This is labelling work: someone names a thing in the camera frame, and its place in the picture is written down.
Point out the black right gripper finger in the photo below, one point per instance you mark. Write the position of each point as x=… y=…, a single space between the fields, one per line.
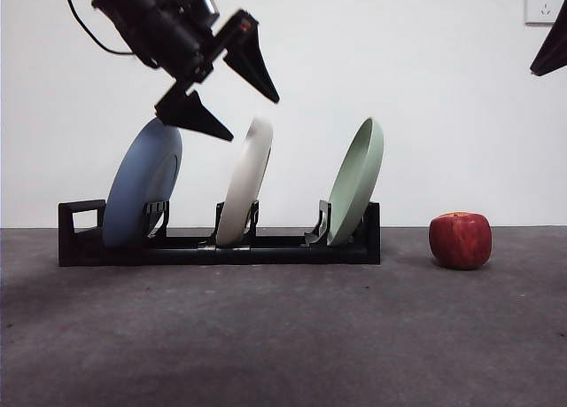
x=553 y=57

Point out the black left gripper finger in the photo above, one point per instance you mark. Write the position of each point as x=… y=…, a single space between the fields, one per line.
x=254 y=65
x=195 y=116

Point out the pale yellow plate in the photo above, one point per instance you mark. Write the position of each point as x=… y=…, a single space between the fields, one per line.
x=241 y=185

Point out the red apple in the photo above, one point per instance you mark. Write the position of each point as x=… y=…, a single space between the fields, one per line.
x=460 y=243

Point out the blue plate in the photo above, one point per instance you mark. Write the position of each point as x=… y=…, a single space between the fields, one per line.
x=133 y=190

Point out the green plate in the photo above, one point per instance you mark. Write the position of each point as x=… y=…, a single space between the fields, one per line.
x=354 y=190

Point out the black plate rack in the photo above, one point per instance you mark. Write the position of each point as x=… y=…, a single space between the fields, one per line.
x=274 y=256

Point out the white wall socket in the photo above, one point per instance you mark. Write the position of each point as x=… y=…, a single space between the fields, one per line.
x=538 y=3

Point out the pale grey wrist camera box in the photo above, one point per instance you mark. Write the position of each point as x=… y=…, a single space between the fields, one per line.
x=208 y=5

